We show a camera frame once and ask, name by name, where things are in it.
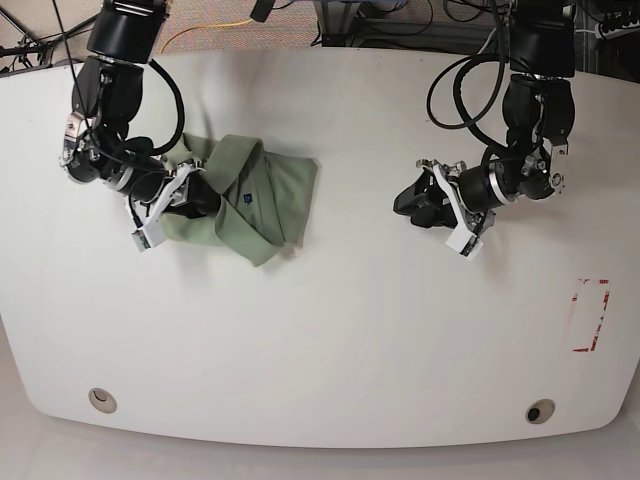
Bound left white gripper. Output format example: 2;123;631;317
393;159;495;261

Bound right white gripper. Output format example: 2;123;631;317
130;158;221;252

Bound green T-shirt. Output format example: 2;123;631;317
161;134;318;267

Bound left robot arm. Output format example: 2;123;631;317
393;1;576;258

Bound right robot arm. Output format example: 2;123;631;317
60;1;221;251

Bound red tape rectangle marking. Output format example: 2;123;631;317
567;278;611;353

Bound black tripod stand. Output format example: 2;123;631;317
1;8;98;76

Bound white power strip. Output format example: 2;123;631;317
595;10;639;40

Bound yellow cable on floor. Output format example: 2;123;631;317
159;17;254;55

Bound aluminium frame with cables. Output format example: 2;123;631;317
311;1;495;54

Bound left table cable grommet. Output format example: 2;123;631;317
88;388;117;414

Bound table cable grommet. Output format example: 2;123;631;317
525;399;556;425
88;388;117;414

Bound right table cable grommet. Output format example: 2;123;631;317
525;399;556;425

